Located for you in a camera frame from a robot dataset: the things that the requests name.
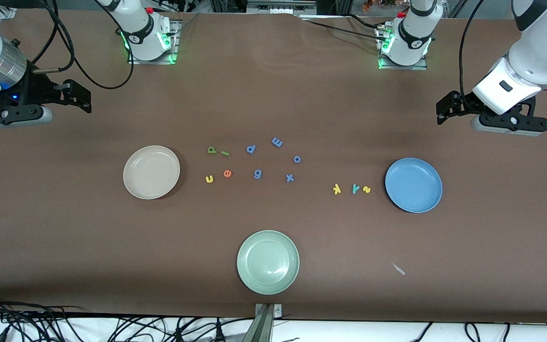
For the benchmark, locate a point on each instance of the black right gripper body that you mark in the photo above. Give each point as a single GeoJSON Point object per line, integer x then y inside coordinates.
{"type": "Point", "coordinates": [37, 88]}

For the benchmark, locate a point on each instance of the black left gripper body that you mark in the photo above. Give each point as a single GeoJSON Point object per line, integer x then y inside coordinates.
{"type": "Point", "coordinates": [466, 102]}

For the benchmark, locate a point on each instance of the yellow foam letter k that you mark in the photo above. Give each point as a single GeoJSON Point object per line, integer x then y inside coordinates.
{"type": "Point", "coordinates": [336, 189]}

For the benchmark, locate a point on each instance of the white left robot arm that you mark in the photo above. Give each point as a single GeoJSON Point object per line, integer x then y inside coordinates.
{"type": "Point", "coordinates": [413, 33]}

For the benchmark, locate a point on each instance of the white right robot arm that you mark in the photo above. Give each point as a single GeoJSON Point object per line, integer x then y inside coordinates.
{"type": "Point", "coordinates": [143, 28]}

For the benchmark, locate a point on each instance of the blue plate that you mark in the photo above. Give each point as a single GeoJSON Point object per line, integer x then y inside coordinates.
{"type": "Point", "coordinates": [413, 185]}

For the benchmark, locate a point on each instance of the aluminium table edge profile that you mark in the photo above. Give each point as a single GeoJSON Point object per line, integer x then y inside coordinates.
{"type": "Point", "coordinates": [7, 13]}

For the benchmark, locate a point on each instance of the beige brown plate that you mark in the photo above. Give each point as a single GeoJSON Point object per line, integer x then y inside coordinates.
{"type": "Point", "coordinates": [151, 172]}

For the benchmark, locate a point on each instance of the brown table cover mat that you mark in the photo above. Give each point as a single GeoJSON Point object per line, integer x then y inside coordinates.
{"type": "Point", "coordinates": [64, 213]}

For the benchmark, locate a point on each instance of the small white tape scrap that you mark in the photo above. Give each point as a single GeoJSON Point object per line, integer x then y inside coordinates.
{"type": "Point", "coordinates": [398, 269]}

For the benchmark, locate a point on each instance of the blue foam letter m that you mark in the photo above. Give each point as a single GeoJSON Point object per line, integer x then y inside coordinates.
{"type": "Point", "coordinates": [277, 142]}

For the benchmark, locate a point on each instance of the blue foam letter p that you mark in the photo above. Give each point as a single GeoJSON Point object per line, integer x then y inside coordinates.
{"type": "Point", "coordinates": [250, 149]}

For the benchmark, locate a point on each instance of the blue foam letter g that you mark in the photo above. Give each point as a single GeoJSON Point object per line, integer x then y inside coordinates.
{"type": "Point", "coordinates": [258, 174]}

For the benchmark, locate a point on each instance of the pale green plate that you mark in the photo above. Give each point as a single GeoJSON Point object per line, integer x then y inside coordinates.
{"type": "Point", "coordinates": [268, 262]}

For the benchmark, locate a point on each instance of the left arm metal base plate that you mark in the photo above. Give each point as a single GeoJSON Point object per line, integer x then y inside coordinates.
{"type": "Point", "coordinates": [404, 68]}

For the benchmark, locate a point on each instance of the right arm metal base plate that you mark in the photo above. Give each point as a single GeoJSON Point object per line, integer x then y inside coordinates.
{"type": "Point", "coordinates": [175, 40]}

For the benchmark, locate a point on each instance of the silver metal frame rail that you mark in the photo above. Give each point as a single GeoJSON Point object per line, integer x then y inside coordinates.
{"type": "Point", "coordinates": [278, 7]}

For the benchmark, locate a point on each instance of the metal table edge bracket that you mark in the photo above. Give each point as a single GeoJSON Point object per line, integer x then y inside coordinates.
{"type": "Point", "coordinates": [268, 323]}

